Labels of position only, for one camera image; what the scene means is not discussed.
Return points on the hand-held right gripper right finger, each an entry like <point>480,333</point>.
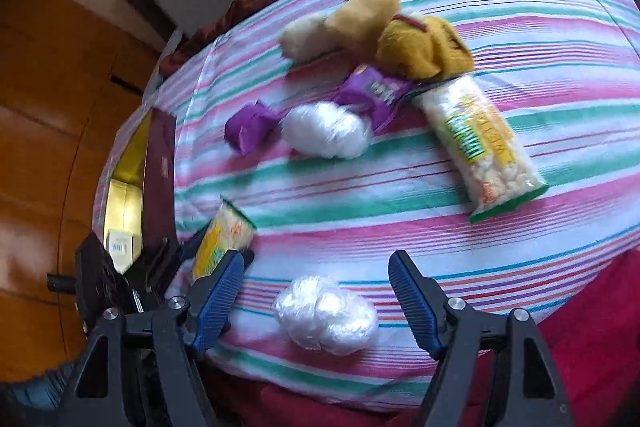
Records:
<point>414,302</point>

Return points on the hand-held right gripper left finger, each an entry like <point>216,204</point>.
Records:
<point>216,302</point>

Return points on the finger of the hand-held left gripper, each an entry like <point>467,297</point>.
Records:
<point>192,247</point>
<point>248,257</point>

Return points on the small puffed snack packet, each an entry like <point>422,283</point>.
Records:
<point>225,232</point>

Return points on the gold box with maroon lid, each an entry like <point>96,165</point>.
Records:
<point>160,187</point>

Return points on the purple cloth ball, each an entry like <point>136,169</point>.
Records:
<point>250,127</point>

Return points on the small cream carton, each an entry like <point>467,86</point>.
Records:
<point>120,247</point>

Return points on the long puffed snack packet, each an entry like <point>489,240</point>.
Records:
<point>475,142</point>

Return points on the wooden wardrobe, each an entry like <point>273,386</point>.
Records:
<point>45,107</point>

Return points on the purple snack packet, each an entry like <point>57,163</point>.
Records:
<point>375,92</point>

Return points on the yellow plush dog toy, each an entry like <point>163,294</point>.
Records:
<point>415,47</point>

